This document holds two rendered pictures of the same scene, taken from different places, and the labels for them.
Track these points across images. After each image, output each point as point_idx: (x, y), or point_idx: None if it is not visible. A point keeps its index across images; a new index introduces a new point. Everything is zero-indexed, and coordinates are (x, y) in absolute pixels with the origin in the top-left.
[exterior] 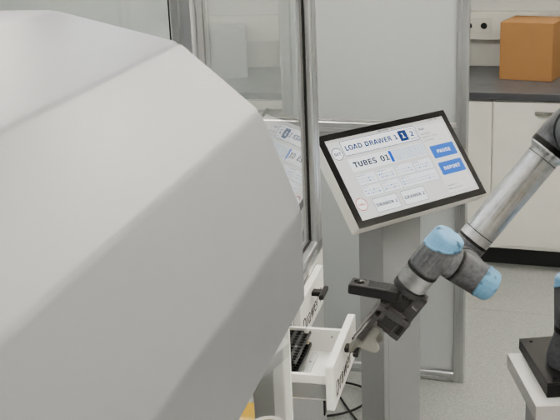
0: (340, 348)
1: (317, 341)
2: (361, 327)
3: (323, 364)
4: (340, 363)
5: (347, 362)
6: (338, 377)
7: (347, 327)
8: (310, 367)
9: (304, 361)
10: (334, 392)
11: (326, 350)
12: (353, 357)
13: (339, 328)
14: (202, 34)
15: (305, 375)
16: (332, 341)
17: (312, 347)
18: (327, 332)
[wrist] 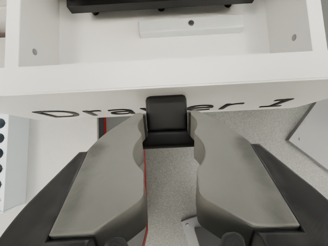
0: (76, 90)
1: (280, 8)
2: (204, 148)
3: (204, 54)
4: (84, 103)
5: (194, 108)
6: (69, 110)
7: (273, 74)
8: (164, 29)
9: (210, 11)
10: (18, 114)
11: (270, 42)
12: (267, 108)
13: (325, 45)
14: None
15: (6, 27)
16: (286, 46)
17: (269, 10)
18: (302, 18)
